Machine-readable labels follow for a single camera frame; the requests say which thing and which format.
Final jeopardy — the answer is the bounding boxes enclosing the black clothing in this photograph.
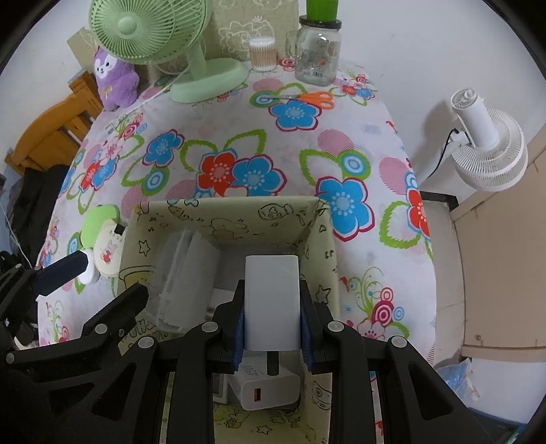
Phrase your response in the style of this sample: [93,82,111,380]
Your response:
[9,164,69,269]

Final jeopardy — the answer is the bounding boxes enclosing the blue plastic bag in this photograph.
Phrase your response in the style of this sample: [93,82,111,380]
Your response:
[437,358,480,404]

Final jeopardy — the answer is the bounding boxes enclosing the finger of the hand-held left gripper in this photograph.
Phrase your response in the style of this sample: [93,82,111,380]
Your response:
[9,282,150,372]
[13,251,91,300]

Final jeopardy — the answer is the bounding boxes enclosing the orange handled scissors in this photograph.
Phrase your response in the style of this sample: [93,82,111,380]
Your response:
[256,91,334,109]

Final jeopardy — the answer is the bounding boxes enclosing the white fan power cable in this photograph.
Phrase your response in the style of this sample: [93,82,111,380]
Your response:
[109,72,188,129]

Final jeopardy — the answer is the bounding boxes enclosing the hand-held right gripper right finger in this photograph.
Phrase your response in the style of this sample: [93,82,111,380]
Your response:
[300,279,491,444]

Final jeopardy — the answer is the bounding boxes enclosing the round bear print mirror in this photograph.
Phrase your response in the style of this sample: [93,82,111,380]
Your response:
[91,220,128,278]

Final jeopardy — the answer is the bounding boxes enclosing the pale green printed board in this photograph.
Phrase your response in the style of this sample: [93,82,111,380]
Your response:
[68,0,299,84]

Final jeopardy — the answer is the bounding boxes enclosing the green oval case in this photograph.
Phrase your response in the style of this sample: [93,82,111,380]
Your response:
[80,205,121,248]

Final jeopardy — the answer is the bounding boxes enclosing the white standing fan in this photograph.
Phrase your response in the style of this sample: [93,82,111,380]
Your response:
[416,87,529,193]

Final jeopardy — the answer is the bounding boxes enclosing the beige wooden door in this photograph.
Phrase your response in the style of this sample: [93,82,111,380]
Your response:
[450,124,546,363]

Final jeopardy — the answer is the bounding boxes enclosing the cotton swab jar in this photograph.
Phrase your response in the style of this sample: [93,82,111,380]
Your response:
[248,37,278,72]

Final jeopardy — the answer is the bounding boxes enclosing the white rectangular box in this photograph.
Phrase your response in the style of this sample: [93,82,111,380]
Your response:
[244,255,300,351]

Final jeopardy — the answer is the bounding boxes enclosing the purple plush toy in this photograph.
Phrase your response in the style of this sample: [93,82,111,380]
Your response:
[93,46,141,112]

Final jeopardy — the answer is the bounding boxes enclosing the glass jar with green lid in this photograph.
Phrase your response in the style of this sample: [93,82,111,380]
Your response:
[285,0,343,85]

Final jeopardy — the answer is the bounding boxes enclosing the small white round item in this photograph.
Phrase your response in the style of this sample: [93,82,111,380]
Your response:
[77,250,101,286]

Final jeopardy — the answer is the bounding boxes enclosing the pale yellow fabric storage box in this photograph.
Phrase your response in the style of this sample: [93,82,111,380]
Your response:
[115,195,342,444]

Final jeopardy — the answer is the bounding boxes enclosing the floral tablecloth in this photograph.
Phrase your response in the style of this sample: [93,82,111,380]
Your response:
[35,60,438,372]

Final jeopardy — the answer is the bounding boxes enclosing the green desk fan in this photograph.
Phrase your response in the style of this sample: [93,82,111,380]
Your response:
[89,0,253,104]

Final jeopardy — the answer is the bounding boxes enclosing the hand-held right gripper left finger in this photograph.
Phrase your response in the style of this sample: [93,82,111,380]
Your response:
[17,294,247,444]

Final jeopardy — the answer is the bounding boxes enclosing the black fan cable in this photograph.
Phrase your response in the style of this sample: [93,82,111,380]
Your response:
[427,127,459,178]

